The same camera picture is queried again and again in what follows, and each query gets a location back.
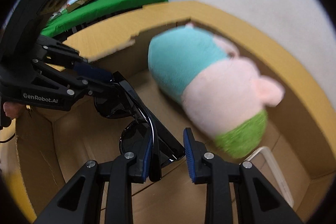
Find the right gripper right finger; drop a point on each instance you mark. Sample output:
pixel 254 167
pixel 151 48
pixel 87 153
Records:
pixel 257 200

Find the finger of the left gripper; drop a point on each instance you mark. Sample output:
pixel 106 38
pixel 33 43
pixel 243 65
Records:
pixel 90 72
pixel 104 89

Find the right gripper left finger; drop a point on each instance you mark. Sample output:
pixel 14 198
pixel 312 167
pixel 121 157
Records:
pixel 79 200

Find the white clear phone case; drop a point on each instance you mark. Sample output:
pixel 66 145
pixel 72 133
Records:
pixel 265 161

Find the black sunglasses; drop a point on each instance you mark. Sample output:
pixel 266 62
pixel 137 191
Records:
pixel 141 118

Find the pig plush toy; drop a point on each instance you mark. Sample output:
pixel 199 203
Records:
pixel 222 92

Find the operator left hand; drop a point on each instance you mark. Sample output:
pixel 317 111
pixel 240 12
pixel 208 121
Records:
pixel 13 110

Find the green table cloth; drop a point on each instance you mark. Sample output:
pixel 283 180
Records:
pixel 90 12

